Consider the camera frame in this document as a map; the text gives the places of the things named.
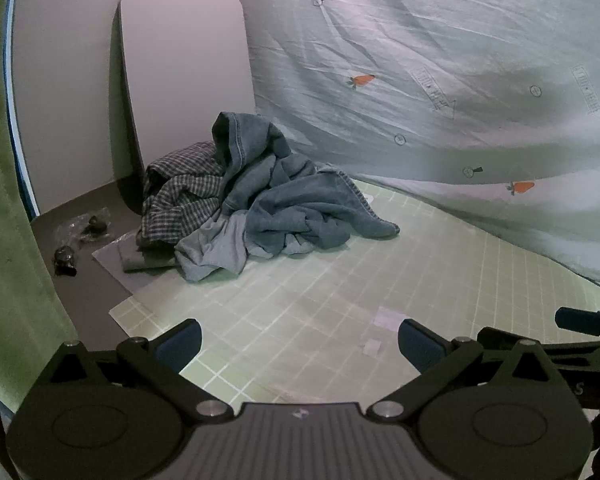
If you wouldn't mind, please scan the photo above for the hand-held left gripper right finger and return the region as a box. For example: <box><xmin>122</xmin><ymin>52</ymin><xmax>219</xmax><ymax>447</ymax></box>
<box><xmin>370</xmin><ymin>317</ymin><xmax>566</xmax><ymax>421</ymax></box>

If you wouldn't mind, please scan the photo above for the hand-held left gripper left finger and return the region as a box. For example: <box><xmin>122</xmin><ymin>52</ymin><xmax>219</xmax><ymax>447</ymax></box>
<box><xmin>42</xmin><ymin>319</ymin><xmax>234</xmax><ymax>420</ymax></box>

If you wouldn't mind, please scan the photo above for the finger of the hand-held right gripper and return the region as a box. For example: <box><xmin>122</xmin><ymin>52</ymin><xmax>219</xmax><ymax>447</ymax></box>
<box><xmin>554</xmin><ymin>306</ymin><xmax>600</xmax><ymax>337</ymax></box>
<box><xmin>477</xmin><ymin>327</ymin><xmax>600</xmax><ymax>362</ymax></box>

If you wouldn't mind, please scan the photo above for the blue denim garment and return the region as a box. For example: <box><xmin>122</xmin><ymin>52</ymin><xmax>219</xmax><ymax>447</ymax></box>
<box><xmin>211</xmin><ymin>111</ymin><xmax>401</xmax><ymax>256</ymax></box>

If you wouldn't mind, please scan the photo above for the light grey-blue shirt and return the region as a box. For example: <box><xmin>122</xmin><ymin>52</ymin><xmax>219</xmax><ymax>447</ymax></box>
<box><xmin>174</xmin><ymin>207</ymin><xmax>311</xmax><ymax>282</ymax></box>

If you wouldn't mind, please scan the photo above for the grey folded cloth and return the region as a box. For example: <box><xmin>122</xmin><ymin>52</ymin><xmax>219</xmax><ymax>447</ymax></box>
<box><xmin>91</xmin><ymin>232</ymin><xmax>181</xmax><ymax>293</ymax></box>

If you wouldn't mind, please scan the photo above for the green grid cutting mat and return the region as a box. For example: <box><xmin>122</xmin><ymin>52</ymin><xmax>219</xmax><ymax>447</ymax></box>
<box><xmin>109</xmin><ymin>175</ymin><xmax>600</xmax><ymax>406</ymax></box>

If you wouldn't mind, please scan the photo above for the small black part in bag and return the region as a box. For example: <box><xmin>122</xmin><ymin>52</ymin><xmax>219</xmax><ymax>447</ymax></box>
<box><xmin>52</xmin><ymin>245</ymin><xmax>79</xmax><ymax>277</ymax></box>
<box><xmin>77</xmin><ymin>212</ymin><xmax>112</xmax><ymax>241</ymax></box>

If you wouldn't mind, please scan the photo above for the dark plaid shirt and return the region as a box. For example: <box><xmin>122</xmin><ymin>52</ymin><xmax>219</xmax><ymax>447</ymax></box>
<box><xmin>139</xmin><ymin>141</ymin><xmax>231</xmax><ymax>248</ymax></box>

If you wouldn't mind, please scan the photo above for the green curtain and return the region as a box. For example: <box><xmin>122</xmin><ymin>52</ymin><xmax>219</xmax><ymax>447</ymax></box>
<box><xmin>0</xmin><ymin>0</ymin><xmax>78</xmax><ymax>411</ymax></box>

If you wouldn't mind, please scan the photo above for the white rounded board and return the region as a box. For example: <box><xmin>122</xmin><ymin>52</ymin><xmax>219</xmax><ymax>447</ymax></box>
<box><xmin>119</xmin><ymin>0</ymin><xmax>255</xmax><ymax>186</ymax></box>

